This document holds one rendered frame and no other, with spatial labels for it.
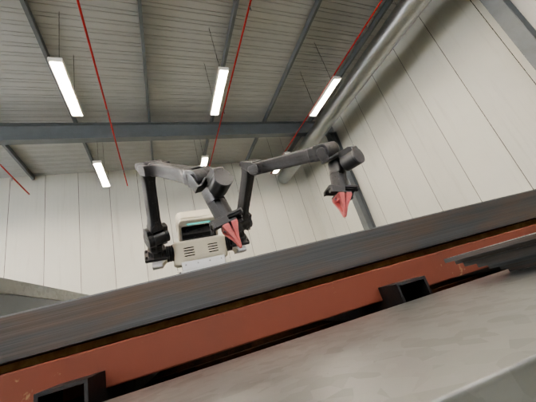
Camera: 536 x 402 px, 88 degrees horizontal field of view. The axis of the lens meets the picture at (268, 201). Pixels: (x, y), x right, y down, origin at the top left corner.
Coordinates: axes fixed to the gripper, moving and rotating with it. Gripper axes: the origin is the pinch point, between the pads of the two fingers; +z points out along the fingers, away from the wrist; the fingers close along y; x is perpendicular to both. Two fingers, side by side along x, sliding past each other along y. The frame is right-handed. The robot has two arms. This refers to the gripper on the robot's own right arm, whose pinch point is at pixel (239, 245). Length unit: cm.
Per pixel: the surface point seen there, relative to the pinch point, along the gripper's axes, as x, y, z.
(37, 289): 24, -60, -23
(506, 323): -62, 1, 26
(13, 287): 13, -60, -22
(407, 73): 435, 740, -330
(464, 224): -34, 33, 24
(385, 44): 329, 604, -359
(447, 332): -59, -1, 25
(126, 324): -34.9, -24.0, 10.8
